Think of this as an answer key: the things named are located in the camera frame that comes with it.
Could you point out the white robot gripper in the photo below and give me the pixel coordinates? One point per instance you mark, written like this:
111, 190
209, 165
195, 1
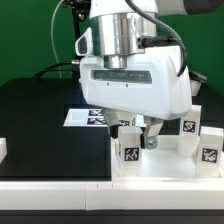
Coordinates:
150, 85

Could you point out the white square tabletop tray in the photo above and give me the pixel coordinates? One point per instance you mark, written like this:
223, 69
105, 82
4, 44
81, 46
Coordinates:
164, 161

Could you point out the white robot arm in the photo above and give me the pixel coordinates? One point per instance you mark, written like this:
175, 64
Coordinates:
121, 28

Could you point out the white marker sheet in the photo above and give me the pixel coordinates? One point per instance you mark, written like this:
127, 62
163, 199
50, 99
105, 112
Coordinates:
91, 118

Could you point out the white left barrier piece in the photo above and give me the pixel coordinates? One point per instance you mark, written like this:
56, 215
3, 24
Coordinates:
3, 149

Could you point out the white front barrier wall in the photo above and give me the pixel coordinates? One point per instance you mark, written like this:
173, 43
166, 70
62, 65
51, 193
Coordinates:
111, 196

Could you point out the black camera stand pole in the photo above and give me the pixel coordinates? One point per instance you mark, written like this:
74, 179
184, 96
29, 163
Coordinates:
80, 11

